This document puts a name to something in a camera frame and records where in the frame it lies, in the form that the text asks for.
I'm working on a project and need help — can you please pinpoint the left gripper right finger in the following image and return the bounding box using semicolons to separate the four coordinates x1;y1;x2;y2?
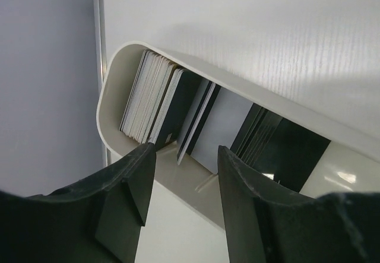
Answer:
217;146;379;262

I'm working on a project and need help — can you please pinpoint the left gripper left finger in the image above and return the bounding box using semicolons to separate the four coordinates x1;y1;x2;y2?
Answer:
1;143;156;262

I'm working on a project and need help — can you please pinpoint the black card stack in tray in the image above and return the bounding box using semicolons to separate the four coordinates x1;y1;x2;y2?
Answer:
230;104;331;192

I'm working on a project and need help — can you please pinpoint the white card stack in tray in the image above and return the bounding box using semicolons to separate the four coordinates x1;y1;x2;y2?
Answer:
119;50;203;150

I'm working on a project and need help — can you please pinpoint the grey leaning card in tray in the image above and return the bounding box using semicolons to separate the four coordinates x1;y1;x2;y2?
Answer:
177;79;253;174

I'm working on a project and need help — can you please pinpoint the white oblong tray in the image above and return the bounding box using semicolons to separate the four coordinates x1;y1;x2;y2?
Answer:
96;42;379;228

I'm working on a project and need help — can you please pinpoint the aluminium left side rail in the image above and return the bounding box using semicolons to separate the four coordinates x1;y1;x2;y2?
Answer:
91;0;112;167

